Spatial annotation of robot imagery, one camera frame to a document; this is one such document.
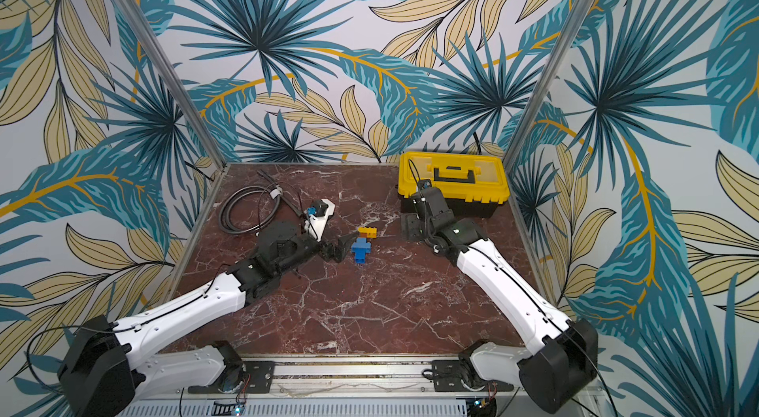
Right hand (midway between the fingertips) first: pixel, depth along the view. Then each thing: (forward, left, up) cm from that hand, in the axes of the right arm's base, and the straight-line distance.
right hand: (419, 219), depth 80 cm
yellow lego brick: (+6, +13, -16) cm, 21 cm away
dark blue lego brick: (-2, +17, -19) cm, 25 cm away
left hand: (-4, +20, +2) cm, 20 cm away
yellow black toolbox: (+16, -19, -4) cm, 25 cm away
